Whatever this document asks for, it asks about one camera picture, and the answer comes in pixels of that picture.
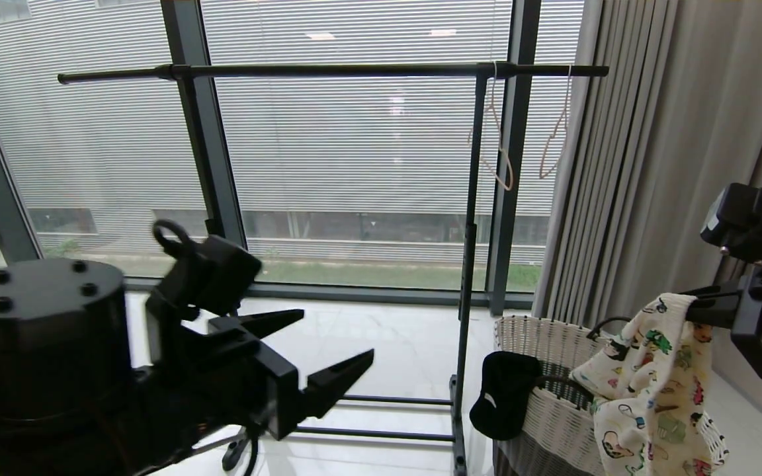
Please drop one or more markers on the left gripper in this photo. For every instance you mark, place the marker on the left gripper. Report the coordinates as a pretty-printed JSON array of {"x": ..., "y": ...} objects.
[{"x": 222, "y": 383}]

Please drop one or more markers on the cream printed garment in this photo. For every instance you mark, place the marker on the cream printed garment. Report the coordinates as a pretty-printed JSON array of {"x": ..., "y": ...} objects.
[{"x": 652, "y": 396}]

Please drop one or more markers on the pink clothes hanger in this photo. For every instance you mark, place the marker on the pink clothes hanger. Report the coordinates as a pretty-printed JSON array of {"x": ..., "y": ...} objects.
[
  {"x": 508, "y": 173},
  {"x": 544, "y": 168}
]

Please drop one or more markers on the white laundry basket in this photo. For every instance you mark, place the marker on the white laundry basket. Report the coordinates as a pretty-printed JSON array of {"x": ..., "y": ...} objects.
[{"x": 553, "y": 416}]

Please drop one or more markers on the black clothes rack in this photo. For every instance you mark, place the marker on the black clothes rack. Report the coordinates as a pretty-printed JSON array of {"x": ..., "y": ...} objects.
[{"x": 328, "y": 70}]

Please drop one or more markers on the beige curtain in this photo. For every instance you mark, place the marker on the beige curtain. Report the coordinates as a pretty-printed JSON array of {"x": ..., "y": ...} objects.
[{"x": 659, "y": 145}]

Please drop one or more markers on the black garment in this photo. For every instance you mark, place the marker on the black garment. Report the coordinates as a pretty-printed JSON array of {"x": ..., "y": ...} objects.
[{"x": 503, "y": 396}]

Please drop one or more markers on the window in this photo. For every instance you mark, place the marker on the window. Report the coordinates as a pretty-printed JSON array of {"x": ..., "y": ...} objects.
[{"x": 354, "y": 145}]

